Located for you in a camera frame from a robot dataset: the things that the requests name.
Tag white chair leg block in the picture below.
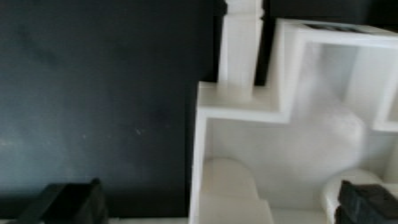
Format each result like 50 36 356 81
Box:
320 169 383 224
198 158 274 224

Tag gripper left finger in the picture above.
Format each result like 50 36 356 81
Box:
11 178 109 224

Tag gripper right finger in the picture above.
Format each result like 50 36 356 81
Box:
335 180 398 224

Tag white chair seat part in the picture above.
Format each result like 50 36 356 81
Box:
189 0 398 224

